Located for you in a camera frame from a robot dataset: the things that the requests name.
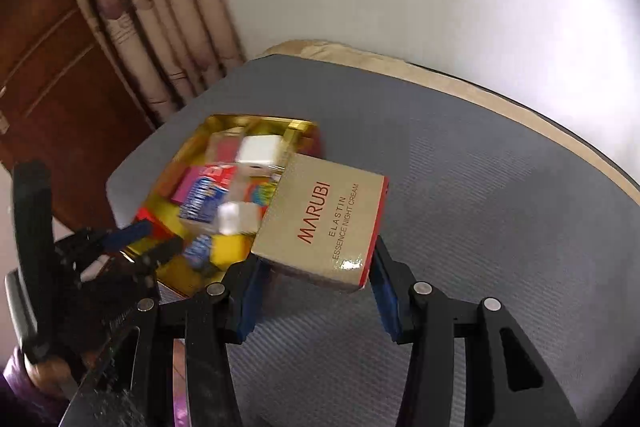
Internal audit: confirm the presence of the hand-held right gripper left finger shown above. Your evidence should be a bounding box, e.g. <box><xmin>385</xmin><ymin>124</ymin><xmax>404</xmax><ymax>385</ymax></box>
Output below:
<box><xmin>94</xmin><ymin>257</ymin><xmax>273</xmax><ymax>427</ymax></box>

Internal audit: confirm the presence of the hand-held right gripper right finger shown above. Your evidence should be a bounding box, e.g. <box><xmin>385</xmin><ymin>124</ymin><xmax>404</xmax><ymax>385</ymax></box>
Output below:
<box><xmin>369</xmin><ymin>236</ymin><xmax>583</xmax><ymax>427</ymax></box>

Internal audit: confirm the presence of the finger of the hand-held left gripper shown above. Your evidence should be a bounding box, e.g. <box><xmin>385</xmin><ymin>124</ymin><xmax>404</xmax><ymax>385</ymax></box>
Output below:
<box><xmin>100</xmin><ymin>237</ymin><xmax>185</xmax><ymax>293</ymax></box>
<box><xmin>55</xmin><ymin>220</ymin><xmax>155</xmax><ymax>265</ymax></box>

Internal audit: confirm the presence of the gold cream box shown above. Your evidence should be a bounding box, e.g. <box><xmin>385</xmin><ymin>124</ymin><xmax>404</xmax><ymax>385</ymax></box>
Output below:
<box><xmin>250</xmin><ymin>154</ymin><xmax>390</xmax><ymax>294</ymax></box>

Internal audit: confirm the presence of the gold tin box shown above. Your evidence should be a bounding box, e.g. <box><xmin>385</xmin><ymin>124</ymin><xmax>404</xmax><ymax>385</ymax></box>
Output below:
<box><xmin>117</xmin><ymin>114</ymin><xmax>326</xmax><ymax>298</ymax></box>

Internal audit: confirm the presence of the person's left forearm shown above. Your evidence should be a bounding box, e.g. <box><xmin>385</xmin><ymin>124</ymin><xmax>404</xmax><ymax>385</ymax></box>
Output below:
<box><xmin>0</xmin><ymin>349</ymin><xmax>81</xmax><ymax>427</ymax></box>

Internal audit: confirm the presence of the blue and red packet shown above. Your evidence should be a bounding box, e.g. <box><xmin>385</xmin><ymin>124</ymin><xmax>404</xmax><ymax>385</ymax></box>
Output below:
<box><xmin>177</xmin><ymin>174</ymin><xmax>232</xmax><ymax>224</ymax></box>

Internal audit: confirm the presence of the white small box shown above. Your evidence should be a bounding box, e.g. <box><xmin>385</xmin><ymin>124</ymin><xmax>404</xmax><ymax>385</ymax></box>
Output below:
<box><xmin>236</xmin><ymin>134</ymin><xmax>284</xmax><ymax>170</ymax></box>

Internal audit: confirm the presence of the brown wooden door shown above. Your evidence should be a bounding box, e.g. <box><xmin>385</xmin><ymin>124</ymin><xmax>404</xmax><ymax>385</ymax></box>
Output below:
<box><xmin>0</xmin><ymin>0</ymin><xmax>157</xmax><ymax>228</ymax></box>

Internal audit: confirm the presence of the beige patterned curtain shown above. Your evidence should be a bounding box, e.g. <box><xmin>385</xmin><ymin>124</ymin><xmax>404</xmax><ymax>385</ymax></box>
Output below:
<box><xmin>55</xmin><ymin>0</ymin><xmax>246</xmax><ymax>122</ymax></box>

